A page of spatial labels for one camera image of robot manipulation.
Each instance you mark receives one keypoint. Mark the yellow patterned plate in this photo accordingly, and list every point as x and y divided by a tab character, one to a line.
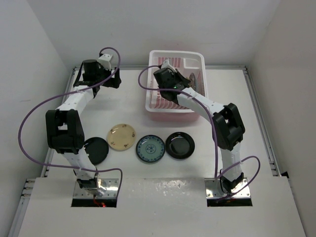
189	82

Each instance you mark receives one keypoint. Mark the metal base plate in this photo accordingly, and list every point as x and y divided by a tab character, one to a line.
215	191
111	188

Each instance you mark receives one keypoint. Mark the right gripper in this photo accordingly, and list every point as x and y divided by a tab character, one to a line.
178	75

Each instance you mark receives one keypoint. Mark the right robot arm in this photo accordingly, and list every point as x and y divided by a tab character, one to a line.
227	126

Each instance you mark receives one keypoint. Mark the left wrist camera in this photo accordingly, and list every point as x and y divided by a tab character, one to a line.
106	61

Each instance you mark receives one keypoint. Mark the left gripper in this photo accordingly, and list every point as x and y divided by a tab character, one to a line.
114	82

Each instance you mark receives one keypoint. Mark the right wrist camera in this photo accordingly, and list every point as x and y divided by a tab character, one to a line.
166	64

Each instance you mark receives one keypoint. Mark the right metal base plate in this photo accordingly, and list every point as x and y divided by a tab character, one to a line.
215	191

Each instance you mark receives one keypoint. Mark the glossy black bowl plate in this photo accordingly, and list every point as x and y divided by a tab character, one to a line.
180	145

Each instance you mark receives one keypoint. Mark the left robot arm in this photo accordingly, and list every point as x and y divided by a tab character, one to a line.
65	132

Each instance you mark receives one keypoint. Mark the teal blue patterned plate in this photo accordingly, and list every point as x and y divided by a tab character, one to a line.
150	149

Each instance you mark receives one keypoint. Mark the cream plate with calligraphy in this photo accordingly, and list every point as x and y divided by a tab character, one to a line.
121	137

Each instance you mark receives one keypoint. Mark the white blue floral plate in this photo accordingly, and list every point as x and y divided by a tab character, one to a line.
195	82

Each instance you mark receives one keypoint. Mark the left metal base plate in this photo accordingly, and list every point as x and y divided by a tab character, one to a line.
111	188

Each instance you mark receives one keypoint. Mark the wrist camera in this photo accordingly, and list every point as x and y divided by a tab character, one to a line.
106	61
166	64

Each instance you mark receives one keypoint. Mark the pink plastic dish rack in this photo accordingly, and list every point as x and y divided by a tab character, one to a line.
160	109

